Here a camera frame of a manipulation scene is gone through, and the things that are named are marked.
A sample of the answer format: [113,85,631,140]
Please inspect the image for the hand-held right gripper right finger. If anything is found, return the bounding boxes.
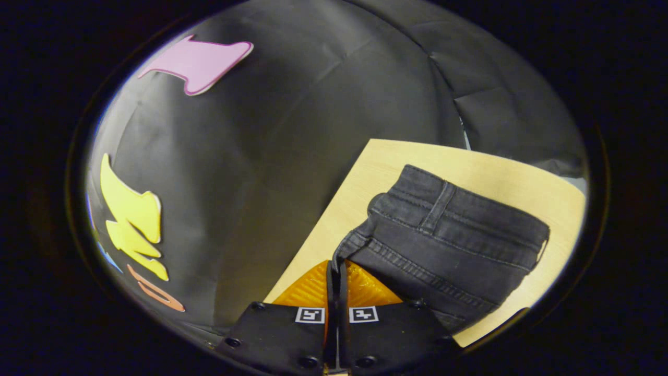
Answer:
[336,260,456,376]

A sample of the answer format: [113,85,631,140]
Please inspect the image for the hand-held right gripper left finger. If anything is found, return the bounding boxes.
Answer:
[216,260,336,376]

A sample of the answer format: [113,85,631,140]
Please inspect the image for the black jeans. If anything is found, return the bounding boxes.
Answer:
[331,164,551,335]

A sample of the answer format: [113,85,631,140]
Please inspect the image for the black backdrop cloth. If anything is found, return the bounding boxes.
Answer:
[83,0,590,335]

